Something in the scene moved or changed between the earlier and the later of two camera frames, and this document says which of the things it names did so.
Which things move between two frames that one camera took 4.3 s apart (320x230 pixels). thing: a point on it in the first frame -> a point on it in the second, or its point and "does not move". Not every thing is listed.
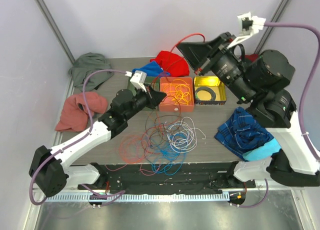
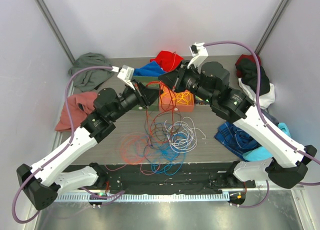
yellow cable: x=181 y=91 does not move
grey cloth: x=86 y=64 does not move
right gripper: x=203 y=56 -> x=180 y=74
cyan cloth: x=263 y=152 does not move
